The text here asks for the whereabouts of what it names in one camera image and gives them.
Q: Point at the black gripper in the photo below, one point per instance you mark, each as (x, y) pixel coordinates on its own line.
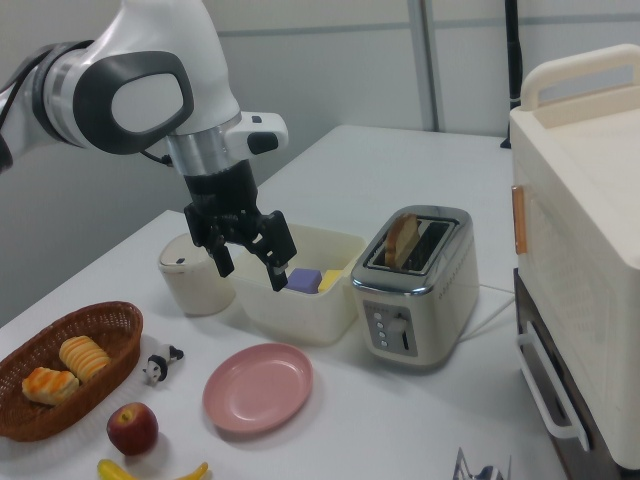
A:
(220, 200)

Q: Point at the brown toast bread slice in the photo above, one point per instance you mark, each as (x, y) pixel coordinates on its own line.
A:
(400, 240)

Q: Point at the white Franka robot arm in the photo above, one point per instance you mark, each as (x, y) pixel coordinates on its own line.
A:
(150, 50)

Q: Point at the pink round plate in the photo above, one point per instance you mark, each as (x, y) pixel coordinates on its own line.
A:
(257, 387)

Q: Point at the striped orange bread roll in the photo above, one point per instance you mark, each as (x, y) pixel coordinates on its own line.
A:
(85, 356)

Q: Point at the square glazed bread bun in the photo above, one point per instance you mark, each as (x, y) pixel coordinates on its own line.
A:
(50, 386)

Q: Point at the purple cube block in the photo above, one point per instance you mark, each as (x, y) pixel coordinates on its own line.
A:
(305, 281)

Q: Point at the small cream lidded bin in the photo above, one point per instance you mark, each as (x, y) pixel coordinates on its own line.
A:
(195, 290)

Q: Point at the white plastic storage box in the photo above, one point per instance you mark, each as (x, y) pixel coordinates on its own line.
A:
(290, 320)

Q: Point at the yellow cube block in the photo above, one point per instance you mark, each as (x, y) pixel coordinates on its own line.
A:
(330, 281)

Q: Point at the brown wicker basket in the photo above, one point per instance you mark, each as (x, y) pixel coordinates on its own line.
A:
(120, 320)

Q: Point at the small panda figurine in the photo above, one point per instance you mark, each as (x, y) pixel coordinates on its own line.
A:
(160, 367)

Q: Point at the cream and chrome toaster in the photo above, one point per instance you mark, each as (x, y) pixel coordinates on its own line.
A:
(440, 310)

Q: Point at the red apple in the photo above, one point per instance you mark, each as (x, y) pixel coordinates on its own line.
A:
(132, 429)

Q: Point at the yellow banana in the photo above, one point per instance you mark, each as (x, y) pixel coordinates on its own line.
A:
(117, 471)

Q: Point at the black vertical pole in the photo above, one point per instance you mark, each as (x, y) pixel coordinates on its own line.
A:
(512, 50)

